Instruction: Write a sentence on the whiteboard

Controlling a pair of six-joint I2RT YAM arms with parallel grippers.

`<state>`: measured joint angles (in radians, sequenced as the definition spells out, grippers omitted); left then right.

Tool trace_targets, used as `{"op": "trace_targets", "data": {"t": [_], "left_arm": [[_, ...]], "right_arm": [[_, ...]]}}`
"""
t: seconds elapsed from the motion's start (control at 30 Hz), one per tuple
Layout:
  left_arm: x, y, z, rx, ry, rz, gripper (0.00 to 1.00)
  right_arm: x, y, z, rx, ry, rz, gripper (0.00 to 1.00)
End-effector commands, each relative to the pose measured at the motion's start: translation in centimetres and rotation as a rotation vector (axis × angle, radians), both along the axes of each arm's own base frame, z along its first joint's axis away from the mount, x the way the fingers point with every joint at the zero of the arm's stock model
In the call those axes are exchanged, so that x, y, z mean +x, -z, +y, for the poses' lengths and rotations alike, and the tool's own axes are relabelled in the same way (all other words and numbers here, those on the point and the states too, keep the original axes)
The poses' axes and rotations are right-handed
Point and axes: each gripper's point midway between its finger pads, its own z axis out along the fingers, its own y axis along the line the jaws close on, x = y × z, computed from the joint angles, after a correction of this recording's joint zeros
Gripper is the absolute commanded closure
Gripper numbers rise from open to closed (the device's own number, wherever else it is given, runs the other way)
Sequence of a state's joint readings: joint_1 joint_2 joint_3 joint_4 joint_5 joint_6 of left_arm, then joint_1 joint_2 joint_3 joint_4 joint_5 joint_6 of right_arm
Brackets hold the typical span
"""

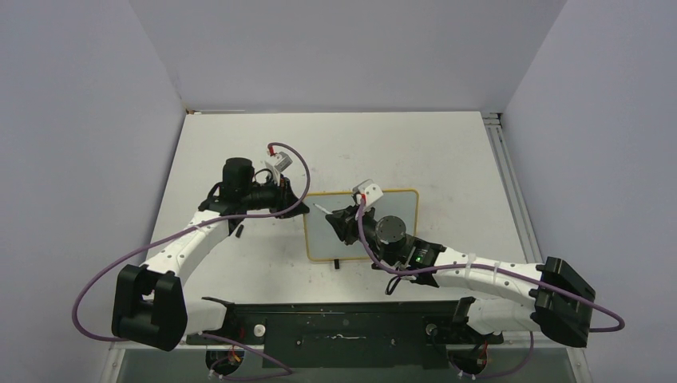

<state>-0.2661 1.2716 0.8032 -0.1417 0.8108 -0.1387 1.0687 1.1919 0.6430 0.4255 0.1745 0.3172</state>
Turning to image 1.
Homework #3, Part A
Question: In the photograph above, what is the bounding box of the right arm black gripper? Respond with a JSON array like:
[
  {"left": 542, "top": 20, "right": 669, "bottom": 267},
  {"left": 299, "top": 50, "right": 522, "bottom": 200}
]
[{"left": 327, "top": 202, "right": 398, "bottom": 267}]

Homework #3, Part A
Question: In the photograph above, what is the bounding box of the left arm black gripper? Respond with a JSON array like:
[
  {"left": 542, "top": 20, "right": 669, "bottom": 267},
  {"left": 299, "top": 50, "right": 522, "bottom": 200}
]
[{"left": 242, "top": 173, "right": 309, "bottom": 219}]

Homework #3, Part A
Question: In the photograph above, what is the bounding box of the white whiteboard marker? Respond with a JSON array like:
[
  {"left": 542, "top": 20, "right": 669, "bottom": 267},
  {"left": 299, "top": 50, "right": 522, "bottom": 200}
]
[{"left": 313, "top": 203, "right": 332, "bottom": 215}]

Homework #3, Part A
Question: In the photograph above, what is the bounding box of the yellow framed small whiteboard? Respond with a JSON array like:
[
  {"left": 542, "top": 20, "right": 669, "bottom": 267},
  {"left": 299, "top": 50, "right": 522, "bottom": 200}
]
[{"left": 303, "top": 189, "right": 419, "bottom": 262}]

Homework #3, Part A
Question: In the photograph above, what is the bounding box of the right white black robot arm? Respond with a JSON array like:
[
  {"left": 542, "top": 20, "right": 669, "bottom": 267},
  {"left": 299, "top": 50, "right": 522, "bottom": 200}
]
[{"left": 322, "top": 195, "right": 596, "bottom": 348}]

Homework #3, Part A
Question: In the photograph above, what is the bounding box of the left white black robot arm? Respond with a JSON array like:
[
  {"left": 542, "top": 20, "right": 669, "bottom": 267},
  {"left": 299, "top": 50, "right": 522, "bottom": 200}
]
[{"left": 112, "top": 152, "right": 309, "bottom": 351}]

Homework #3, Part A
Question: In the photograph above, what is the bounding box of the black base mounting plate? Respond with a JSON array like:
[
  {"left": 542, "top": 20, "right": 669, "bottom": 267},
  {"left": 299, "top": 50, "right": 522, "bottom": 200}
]
[{"left": 213, "top": 298, "right": 504, "bottom": 369}]

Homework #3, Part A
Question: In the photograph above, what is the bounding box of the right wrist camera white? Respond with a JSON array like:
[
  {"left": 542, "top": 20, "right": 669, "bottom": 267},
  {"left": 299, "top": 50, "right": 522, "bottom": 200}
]
[{"left": 352, "top": 179, "right": 384, "bottom": 209}]

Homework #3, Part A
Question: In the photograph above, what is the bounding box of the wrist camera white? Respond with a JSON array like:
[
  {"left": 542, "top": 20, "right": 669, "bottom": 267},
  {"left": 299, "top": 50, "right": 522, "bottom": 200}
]
[
  {"left": 352, "top": 179, "right": 384, "bottom": 209},
  {"left": 264, "top": 152, "right": 293, "bottom": 185}
]

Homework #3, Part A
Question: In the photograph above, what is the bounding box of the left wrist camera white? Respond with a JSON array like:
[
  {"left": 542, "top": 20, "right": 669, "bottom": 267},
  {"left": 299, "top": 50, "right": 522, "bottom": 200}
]
[{"left": 264, "top": 152, "right": 293, "bottom": 185}]

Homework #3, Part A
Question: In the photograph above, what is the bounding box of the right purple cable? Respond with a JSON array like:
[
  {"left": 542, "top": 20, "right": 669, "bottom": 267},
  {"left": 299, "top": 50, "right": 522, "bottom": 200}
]
[{"left": 357, "top": 194, "right": 626, "bottom": 334}]

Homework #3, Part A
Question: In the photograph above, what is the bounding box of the purple cable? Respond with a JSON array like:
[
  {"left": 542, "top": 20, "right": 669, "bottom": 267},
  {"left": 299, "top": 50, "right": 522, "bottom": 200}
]
[
  {"left": 357, "top": 194, "right": 626, "bottom": 334},
  {"left": 71, "top": 141, "right": 312, "bottom": 381}
]

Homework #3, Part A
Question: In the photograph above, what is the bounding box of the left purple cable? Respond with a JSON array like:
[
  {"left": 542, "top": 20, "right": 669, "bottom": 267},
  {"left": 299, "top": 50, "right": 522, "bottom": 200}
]
[{"left": 71, "top": 141, "right": 312, "bottom": 381}]

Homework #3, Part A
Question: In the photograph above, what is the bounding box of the aluminium rail right side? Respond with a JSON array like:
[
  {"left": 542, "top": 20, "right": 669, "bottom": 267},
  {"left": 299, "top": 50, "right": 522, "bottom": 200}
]
[{"left": 481, "top": 113, "right": 544, "bottom": 263}]

